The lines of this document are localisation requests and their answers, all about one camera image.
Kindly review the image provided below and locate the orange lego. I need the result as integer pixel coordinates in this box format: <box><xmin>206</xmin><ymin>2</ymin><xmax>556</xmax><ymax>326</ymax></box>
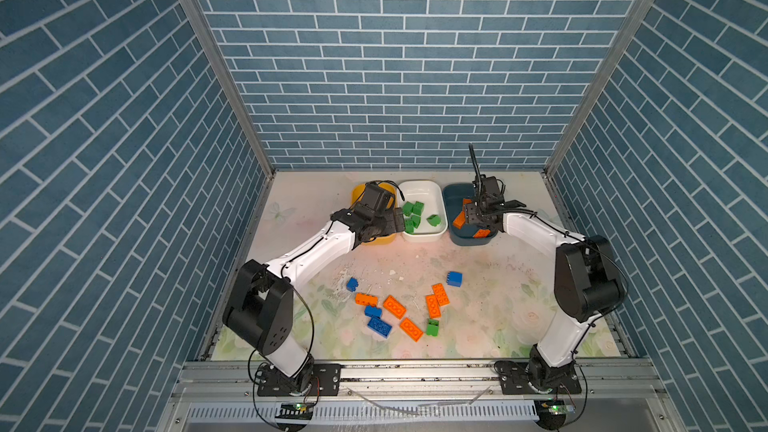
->
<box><xmin>355</xmin><ymin>293</ymin><xmax>379</xmax><ymax>307</ymax></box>
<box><xmin>452</xmin><ymin>211</ymin><xmax>467</xmax><ymax>230</ymax></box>
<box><xmin>399</xmin><ymin>318</ymin><xmax>424</xmax><ymax>342</ymax></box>
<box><xmin>425</xmin><ymin>294</ymin><xmax>441</xmax><ymax>319</ymax></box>
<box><xmin>382</xmin><ymin>295</ymin><xmax>407</xmax><ymax>320</ymax></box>
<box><xmin>432</xmin><ymin>283</ymin><xmax>450</xmax><ymax>307</ymax></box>

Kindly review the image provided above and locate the small green lego cube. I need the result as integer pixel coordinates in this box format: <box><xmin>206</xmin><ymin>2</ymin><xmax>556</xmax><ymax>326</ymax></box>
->
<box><xmin>412</xmin><ymin>201</ymin><xmax>425</xmax><ymax>216</ymax></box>

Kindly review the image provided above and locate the small blue lego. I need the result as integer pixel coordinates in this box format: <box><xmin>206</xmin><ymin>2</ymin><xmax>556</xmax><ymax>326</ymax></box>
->
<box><xmin>364</xmin><ymin>305</ymin><xmax>383</xmax><ymax>319</ymax></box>
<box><xmin>345</xmin><ymin>277</ymin><xmax>359</xmax><ymax>292</ymax></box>

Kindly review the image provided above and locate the large blue lego bottom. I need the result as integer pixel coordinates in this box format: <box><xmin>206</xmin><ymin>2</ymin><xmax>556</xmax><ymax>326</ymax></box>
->
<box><xmin>367</xmin><ymin>317</ymin><xmax>392</xmax><ymax>338</ymax></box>

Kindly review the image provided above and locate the orange lego bottom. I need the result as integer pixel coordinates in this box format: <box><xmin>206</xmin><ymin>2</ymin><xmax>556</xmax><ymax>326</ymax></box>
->
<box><xmin>399</xmin><ymin>318</ymin><xmax>424</xmax><ymax>342</ymax></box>

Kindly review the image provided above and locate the green lego bottom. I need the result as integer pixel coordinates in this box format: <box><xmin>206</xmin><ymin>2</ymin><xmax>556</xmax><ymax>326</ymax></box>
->
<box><xmin>426</xmin><ymin>318</ymin><xmax>440</xmax><ymax>337</ymax></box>

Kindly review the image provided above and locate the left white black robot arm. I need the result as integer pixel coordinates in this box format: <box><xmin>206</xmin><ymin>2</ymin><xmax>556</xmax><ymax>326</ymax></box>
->
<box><xmin>222</xmin><ymin>180</ymin><xmax>405</xmax><ymax>394</ymax></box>

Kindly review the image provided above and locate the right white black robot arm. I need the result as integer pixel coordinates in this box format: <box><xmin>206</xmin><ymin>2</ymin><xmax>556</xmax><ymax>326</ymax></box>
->
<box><xmin>463</xmin><ymin>145</ymin><xmax>627</xmax><ymax>393</ymax></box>

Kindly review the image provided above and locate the yellow plastic container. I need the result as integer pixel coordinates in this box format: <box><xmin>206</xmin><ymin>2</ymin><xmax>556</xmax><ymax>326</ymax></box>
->
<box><xmin>350</xmin><ymin>182</ymin><xmax>400</xmax><ymax>247</ymax></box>

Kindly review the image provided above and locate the dark teal plastic container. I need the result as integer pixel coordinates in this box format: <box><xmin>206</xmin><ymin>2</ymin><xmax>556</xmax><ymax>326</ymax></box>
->
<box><xmin>442</xmin><ymin>182</ymin><xmax>497</xmax><ymax>247</ymax></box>

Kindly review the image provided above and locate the white plastic container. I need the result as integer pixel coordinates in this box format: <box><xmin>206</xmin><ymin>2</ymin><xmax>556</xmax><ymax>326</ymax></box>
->
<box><xmin>399</xmin><ymin>180</ymin><xmax>448</xmax><ymax>243</ymax></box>

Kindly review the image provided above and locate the left circuit board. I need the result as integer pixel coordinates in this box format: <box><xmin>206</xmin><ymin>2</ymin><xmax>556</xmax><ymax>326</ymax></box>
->
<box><xmin>275</xmin><ymin>403</ymin><xmax>315</xmax><ymax>422</ymax></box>

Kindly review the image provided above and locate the circuit board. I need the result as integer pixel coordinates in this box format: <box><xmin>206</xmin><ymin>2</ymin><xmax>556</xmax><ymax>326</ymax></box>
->
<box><xmin>275</xmin><ymin>403</ymin><xmax>315</xmax><ymax>422</ymax></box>
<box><xmin>534</xmin><ymin>400</ymin><xmax>575</xmax><ymax>431</ymax></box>

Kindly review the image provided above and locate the right circuit board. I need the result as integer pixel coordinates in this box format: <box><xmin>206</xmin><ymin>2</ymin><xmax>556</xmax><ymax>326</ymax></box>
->
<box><xmin>534</xmin><ymin>400</ymin><xmax>575</xmax><ymax>431</ymax></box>

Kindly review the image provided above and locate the white vent grille strip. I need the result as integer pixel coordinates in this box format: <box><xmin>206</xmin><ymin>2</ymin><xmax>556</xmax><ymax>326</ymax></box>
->
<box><xmin>187</xmin><ymin>400</ymin><xmax>537</xmax><ymax>425</ymax></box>

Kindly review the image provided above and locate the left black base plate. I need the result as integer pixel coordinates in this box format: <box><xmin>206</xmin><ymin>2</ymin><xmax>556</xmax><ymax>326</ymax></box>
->
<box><xmin>255</xmin><ymin>362</ymin><xmax>341</xmax><ymax>397</ymax></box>

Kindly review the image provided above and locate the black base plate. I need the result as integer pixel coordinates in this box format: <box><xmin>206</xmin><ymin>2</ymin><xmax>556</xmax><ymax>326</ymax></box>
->
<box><xmin>255</xmin><ymin>362</ymin><xmax>341</xmax><ymax>397</ymax></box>
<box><xmin>493</xmin><ymin>360</ymin><xmax>583</xmax><ymax>395</ymax></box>

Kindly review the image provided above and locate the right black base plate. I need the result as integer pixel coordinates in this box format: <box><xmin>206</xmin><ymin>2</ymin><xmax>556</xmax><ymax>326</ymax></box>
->
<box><xmin>493</xmin><ymin>360</ymin><xmax>583</xmax><ymax>395</ymax></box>

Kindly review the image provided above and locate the aluminium front rail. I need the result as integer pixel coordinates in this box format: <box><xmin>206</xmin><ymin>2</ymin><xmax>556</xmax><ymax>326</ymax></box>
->
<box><xmin>171</xmin><ymin>358</ymin><xmax>665</xmax><ymax>402</ymax></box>

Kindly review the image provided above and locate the right aluminium corner post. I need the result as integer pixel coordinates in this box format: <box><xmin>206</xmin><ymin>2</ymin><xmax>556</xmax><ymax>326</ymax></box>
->
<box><xmin>542</xmin><ymin>0</ymin><xmax>655</xmax><ymax>181</ymax></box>

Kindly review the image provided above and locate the aluminium corner post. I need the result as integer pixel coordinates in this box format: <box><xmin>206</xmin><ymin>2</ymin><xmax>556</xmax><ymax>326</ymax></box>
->
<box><xmin>542</xmin><ymin>0</ymin><xmax>655</xmax><ymax>181</ymax></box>
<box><xmin>178</xmin><ymin>0</ymin><xmax>275</xmax><ymax>181</ymax></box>

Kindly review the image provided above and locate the left aluminium corner post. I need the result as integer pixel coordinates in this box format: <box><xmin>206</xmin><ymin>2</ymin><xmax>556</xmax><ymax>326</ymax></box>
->
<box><xmin>178</xmin><ymin>0</ymin><xmax>275</xmax><ymax>181</ymax></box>

